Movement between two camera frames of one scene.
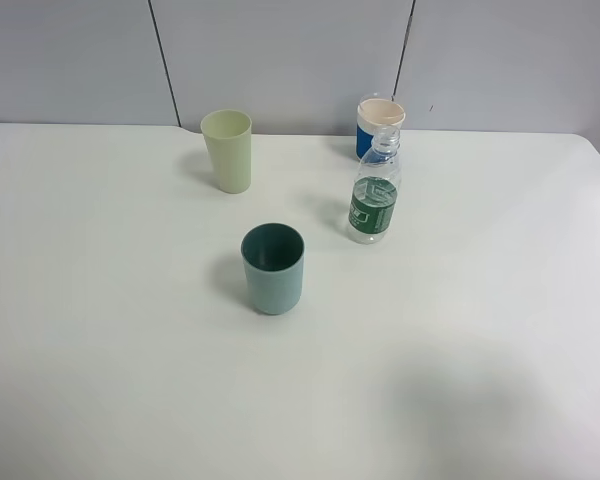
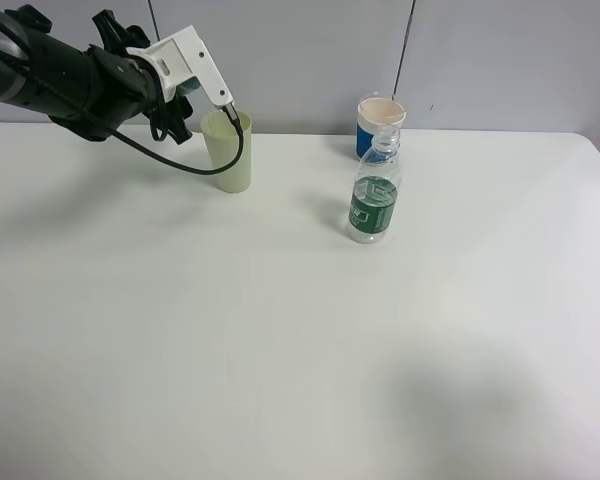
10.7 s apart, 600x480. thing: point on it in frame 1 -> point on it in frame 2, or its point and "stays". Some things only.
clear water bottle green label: x=376 y=188 stays
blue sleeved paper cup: x=373 y=109 stays
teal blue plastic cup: x=273 y=256 -> x=187 y=86
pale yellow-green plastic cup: x=228 y=133 stays
